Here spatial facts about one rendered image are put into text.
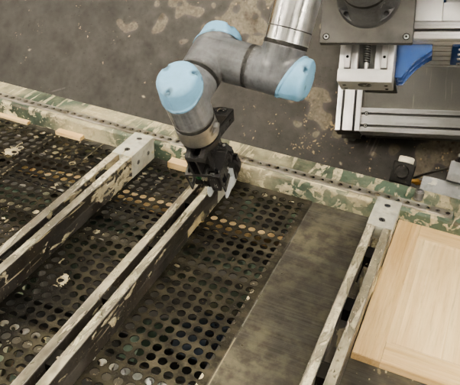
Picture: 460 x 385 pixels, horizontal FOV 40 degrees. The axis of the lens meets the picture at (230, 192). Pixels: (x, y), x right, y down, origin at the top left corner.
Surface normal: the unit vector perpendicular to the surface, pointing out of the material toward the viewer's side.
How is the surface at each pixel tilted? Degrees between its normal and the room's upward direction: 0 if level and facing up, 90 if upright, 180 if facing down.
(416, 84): 0
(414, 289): 54
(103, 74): 0
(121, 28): 0
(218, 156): 27
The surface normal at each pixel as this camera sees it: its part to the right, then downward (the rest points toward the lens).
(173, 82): -0.22, -0.52
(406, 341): 0.04, -0.82
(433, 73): -0.29, -0.07
